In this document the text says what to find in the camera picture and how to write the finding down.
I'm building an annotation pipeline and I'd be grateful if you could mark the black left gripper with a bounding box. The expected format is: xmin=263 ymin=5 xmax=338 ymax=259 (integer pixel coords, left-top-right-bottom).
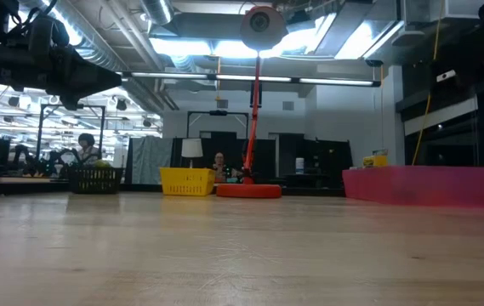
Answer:
xmin=11 ymin=12 xmax=122 ymax=111

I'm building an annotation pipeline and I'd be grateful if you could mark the person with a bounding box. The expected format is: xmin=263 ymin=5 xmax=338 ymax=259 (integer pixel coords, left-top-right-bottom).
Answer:
xmin=75 ymin=132 xmax=101 ymax=167
xmin=210 ymin=151 xmax=242 ymax=184

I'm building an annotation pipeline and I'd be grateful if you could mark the grey curtain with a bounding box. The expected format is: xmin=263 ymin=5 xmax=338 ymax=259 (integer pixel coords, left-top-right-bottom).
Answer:
xmin=124 ymin=135 xmax=174 ymax=185

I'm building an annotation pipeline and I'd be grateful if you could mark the black robot rig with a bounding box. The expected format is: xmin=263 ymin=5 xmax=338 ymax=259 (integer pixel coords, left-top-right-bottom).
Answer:
xmin=9 ymin=144 xmax=77 ymax=178

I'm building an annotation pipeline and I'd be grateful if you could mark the black plastic basket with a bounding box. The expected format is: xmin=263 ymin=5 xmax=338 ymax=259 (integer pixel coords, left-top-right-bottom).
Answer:
xmin=68 ymin=166 xmax=125 ymax=196

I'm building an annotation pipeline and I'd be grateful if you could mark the black light strip bar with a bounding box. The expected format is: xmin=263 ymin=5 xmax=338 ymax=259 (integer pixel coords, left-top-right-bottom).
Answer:
xmin=120 ymin=71 xmax=382 ymax=88

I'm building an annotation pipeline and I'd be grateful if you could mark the white table lamp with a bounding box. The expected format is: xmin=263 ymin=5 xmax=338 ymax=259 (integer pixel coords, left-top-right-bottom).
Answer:
xmin=180 ymin=137 xmax=204 ymax=169

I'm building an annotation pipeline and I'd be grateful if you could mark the wooden workbench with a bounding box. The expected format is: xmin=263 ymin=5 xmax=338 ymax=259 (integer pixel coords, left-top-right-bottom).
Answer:
xmin=0 ymin=175 xmax=71 ymax=197

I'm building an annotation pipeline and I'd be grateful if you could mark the yellow plastic basket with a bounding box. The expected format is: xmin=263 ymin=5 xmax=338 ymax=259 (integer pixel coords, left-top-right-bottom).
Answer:
xmin=159 ymin=167 xmax=217 ymax=197

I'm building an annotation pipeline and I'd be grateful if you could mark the red desk lamp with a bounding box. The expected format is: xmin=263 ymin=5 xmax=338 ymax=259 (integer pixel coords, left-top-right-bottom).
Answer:
xmin=215 ymin=4 xmax=289 ymax=200

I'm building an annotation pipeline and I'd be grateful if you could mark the black partition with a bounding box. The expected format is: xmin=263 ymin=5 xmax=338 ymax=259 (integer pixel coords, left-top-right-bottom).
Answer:
xmin=173 ymin=131 xmax=353 ymax=188

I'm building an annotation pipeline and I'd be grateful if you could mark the pink plastic tray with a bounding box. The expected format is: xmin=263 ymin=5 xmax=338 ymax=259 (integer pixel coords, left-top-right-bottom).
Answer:
xmin=342 ymin=165 xmax=484 ymax=208

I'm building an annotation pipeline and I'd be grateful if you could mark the black metal rig frame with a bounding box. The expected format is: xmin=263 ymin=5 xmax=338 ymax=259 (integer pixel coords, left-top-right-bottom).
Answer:
xmin=186 ymin=109 xmax=250 ymax=139
xmin=36 ymin=103 xmax=106 ymax=169

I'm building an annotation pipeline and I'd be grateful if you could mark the yellow hanging cable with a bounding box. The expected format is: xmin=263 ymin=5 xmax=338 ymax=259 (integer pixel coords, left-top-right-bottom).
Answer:
xmin=411 ymin=0 xmax=445 ymax=167

